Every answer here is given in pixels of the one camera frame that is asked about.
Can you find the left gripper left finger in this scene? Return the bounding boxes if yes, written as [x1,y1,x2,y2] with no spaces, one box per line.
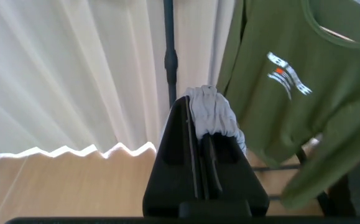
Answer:
[142,95,204,218]

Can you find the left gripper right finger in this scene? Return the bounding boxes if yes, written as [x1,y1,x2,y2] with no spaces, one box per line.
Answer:
[201,132,270,217]

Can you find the green long-sleeved shirt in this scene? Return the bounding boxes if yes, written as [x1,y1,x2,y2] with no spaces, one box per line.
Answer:
[215,0,360,210]

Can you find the pale grey shorts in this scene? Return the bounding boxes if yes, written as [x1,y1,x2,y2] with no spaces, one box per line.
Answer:
[182,84,247,156]

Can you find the black clothes rack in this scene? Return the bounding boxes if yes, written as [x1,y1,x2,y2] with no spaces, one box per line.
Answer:
[162,0,358,217]

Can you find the pink clothes hanger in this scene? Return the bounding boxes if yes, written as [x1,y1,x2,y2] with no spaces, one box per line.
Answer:
[318,26,355,43]

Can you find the beige curtain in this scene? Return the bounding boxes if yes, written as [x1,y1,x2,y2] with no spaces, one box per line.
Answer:
[0,0,239,170]

